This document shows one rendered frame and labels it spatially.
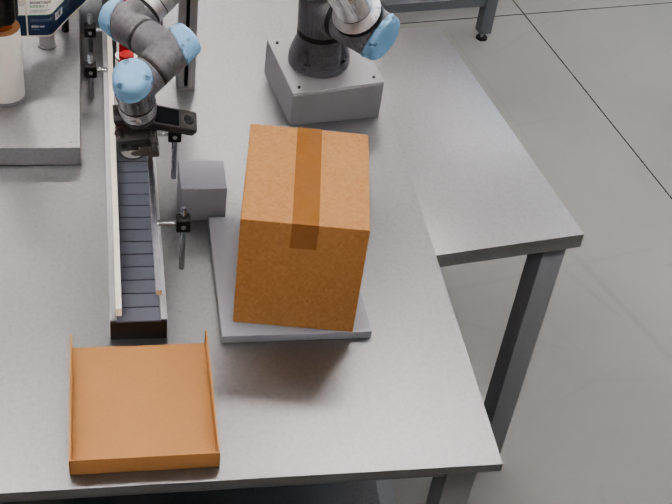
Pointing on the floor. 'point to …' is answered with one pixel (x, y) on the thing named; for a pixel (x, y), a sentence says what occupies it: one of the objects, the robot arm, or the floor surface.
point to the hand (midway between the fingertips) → (156, 150)
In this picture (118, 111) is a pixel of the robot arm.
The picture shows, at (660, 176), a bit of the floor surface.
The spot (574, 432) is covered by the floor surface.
